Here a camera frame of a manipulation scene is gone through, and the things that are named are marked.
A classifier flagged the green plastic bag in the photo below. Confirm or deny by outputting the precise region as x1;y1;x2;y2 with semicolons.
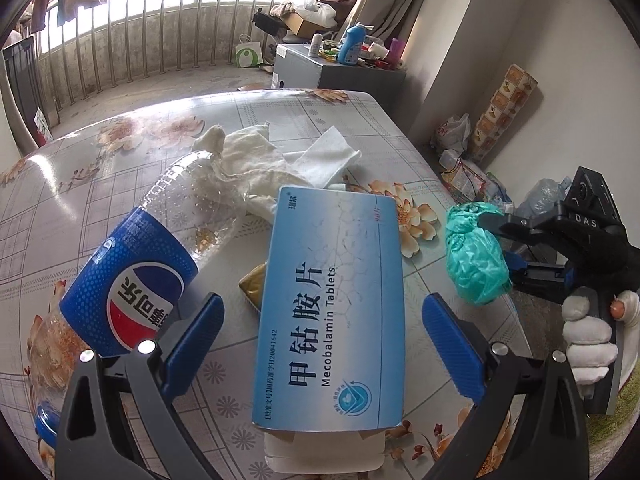
445;202;511;306

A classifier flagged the pile of floor trash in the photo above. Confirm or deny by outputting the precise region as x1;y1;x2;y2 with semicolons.
438;150;514;212

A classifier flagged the right hand white glove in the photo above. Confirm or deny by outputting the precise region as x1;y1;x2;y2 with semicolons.
561;287;639;390

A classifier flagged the large clear water jug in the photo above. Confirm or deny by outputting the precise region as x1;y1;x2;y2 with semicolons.
515;177;572;219

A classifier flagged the pepsi plastic bottle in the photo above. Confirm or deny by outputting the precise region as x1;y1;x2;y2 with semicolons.
27;151;245;448

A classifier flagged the blue medicine box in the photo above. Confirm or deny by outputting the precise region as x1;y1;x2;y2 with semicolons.
252;186;406;432

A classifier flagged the crumpled white tissue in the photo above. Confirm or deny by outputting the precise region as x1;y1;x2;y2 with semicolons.
192;124;361;222

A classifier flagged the white plastic bag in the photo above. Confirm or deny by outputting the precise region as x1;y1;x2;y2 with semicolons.
431;113;471;155

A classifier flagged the white green shopping bag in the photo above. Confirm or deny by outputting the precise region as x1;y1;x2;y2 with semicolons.
234;34;264;68

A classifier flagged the grey cabinet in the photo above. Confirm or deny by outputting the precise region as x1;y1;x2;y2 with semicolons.
271;44;406;110

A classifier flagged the purple cup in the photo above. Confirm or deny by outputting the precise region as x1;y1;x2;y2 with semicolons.
385;38;406;66

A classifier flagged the blue detergent bottle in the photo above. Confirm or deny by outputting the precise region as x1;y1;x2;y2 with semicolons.
336;23;367;66

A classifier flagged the metal balcony railing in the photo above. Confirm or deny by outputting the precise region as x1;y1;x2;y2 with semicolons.
20;0;280;127

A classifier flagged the cardboard box on cabinet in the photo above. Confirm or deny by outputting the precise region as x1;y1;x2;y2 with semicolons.
280;11;337;39

